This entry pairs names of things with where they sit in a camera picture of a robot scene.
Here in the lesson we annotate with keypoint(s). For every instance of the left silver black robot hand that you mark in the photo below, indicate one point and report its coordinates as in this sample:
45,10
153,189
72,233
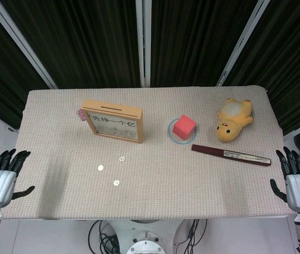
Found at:
0,185

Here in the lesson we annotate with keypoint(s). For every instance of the silver coin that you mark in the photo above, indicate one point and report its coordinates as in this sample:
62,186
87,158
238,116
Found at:
100,167
116,182
122,158

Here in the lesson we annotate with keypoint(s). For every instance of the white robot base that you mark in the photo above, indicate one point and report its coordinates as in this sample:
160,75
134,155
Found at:
144,238

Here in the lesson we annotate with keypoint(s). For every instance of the yellow plush toy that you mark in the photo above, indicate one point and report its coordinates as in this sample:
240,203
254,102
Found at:
231,127

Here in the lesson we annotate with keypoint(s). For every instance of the dark red folded fan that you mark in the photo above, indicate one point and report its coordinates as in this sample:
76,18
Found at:
210,150

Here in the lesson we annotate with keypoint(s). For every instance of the small pink glitter object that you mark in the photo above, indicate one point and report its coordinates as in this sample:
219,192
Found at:
82,115

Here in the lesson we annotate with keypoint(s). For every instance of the red foam cube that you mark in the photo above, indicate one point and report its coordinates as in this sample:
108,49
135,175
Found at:
183,127

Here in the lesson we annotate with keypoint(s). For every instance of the beige woven tablecloth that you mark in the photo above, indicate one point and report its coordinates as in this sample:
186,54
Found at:
165,185

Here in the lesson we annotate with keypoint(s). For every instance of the wooden frame coin bank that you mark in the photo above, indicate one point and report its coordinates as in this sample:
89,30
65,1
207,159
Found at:
107,105

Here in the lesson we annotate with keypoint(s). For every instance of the white frame post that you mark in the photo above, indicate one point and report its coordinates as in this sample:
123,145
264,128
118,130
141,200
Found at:
22,45
143,39
241,45

